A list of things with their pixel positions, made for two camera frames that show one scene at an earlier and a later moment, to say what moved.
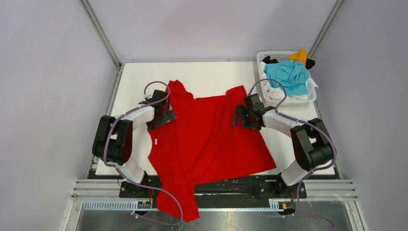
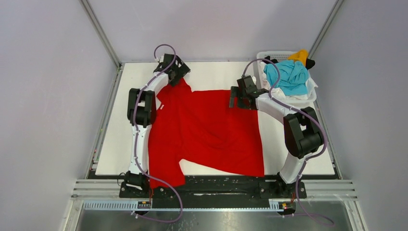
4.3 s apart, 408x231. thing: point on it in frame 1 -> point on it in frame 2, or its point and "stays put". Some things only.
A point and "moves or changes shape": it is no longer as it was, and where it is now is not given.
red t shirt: [202, 144] moves or changes shape
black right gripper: [243, 115] -> [237, 99]
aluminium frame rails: [110, 188] stays put
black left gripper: [168, 117] -> [182, 70]
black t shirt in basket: [310, 62] stays put
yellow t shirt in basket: [301, 56] stays put
